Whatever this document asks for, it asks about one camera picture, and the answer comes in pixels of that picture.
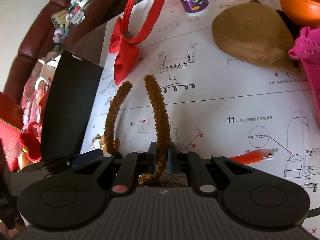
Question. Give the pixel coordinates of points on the black storage box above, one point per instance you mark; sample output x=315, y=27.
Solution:
x=70, y=105

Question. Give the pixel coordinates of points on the pink plastic basket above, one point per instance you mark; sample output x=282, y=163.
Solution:
x=310, y=62

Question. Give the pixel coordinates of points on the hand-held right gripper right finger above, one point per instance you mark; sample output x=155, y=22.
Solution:
x=171, y=158

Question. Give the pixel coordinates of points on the red plush flower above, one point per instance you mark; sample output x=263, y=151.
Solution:
x=31, y=142

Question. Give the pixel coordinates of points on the orange feather brush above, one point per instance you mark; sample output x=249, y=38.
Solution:
x=252, y=157

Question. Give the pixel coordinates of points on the white instruction sheet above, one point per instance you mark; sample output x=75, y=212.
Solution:
x=225, y=97

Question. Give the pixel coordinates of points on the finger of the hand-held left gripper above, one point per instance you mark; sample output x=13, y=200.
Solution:
x=83, y=159

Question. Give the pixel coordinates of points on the red bow headband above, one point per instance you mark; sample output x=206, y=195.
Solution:
x=125, y=55

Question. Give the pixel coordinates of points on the brown fuzzy headband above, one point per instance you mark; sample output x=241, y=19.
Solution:
x=157, y=110

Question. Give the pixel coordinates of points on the brown leather sofa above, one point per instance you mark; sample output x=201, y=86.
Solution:
x=30, y=35

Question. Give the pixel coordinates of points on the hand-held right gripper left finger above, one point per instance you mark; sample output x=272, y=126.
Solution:
x=152, y=158

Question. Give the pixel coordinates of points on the brown cap with black brim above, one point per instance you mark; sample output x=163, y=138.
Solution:
x=250, y=35

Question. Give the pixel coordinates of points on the orange cup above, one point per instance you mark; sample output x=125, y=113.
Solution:
x=300, y=2

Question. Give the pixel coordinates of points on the pile of small packets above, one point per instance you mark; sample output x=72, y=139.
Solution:
x=72, y=7

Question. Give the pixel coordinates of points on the small white toy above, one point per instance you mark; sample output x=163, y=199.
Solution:
x=60, y=34

